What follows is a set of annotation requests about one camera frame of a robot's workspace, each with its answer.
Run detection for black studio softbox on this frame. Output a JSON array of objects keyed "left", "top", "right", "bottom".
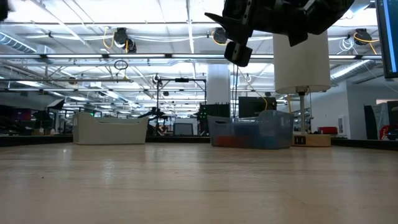
[{"left": 46, "top": 98, "right": 66, "bottom": 111}]

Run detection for red box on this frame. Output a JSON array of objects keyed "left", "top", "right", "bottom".
[{"left": 317, "top": 126, "right": 338, "bottom": 135}]

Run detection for black ceiling cable reel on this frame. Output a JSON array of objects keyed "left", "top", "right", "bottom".
[
  {"left": 353, "top": 28, "right": 381, "bottom": 47},
  {"left": 113, "top": 27, "right": 137, "bottom": 54},
  {"left": 211, "top": 27, "right": 230, "bottom": 45}
]

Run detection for white shade table lamp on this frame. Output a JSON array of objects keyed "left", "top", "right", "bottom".
[{"left": 272, "top": 30, "right": 332, "bottom": 147}]

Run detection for red printed bag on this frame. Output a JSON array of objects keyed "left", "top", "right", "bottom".
[{"left": 379, "top": 124, "right": 394, "bottom": 141}]

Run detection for black hanging cable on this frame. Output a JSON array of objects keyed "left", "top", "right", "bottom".
[
  {"left": 235, "top": 65, "right": 241, "bottom": 119},
  {"left": 231, "top": 65, "right": 236, "bottom": 119}
]

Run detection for grey background screen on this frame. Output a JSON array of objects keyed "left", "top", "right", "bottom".
[{"left": 173, "top": 123, "right": 194, "bottom": 137}]

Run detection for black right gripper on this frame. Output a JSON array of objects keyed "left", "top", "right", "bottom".
[{"left": 204, "top": 0, "right": 309, "bottom": 68}]

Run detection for black background screen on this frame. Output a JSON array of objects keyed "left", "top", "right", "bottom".
[{"left": 387, "top": 101, "right": 398, "bottom": 125}]

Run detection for grey translucent plastic bin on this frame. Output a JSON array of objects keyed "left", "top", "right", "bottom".
[{"left": 207, "top": 110, "right": 295, "bottom": 151}]

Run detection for black background cabinet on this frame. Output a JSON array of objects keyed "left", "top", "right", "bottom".
[{"left": 198, "top": 103, "right": 231, "bottom": 134}]

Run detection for black background monitor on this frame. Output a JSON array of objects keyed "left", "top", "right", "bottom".
[{"left": 238, "top": 95, "right": 277, "bottom": 119}]

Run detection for black upright panel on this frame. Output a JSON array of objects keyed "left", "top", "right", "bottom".
[{"left": 363, "top": 105, "right": 378, "bottom": 140}]

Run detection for grey cloth cover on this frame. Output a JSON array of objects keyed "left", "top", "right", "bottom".
[{"left": 373, "top": 103, "right": 389, "bottom": 127}]

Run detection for black frame rail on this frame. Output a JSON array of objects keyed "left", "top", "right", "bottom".
[
  {"left": 331, "top": 138, "right": 398, "bottom": 152},
  {"left": 0, "top": 134, "right": 215, "bottom": 148}
]

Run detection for grey ceiling duct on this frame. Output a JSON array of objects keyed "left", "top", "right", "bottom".
[{"left": 329, "top": 60, "right": 379, "bottom": 82}]

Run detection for black background rig frame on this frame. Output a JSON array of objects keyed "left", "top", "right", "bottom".
[{"left": 156, "top": 77, "right": 208, "bottom": 136}]

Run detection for beige plastic bin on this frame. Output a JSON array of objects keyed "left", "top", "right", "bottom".
[{"left": 72, "top": 111, "right": 149, "bottom": 146}]

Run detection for computer monitor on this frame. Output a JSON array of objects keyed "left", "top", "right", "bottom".
[{"left": 374, "top": 0, "right": 398, "bottom": 79}]

